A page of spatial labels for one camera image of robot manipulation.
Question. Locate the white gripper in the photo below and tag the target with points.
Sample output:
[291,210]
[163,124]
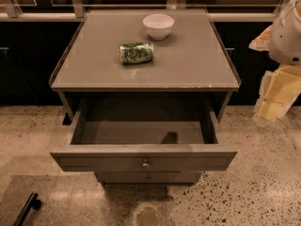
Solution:
[286,41]

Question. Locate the grey top drawer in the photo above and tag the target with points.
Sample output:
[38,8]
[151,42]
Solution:
[103,141]

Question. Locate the grey drawer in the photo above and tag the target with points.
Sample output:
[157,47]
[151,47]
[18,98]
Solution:
[148,177]
[103,141]

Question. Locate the grey drawer cabinet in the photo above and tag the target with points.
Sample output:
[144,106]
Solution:
[190,69]

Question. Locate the grey bottom drawer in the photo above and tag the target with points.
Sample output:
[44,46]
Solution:
[148,177]

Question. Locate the white ceramic bowl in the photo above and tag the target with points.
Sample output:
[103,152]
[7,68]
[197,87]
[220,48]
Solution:
[158,26]

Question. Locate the metal railing frame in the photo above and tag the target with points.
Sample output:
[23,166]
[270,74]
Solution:
[75,10]

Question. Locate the black bar handle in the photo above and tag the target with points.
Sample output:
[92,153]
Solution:
[33,202]

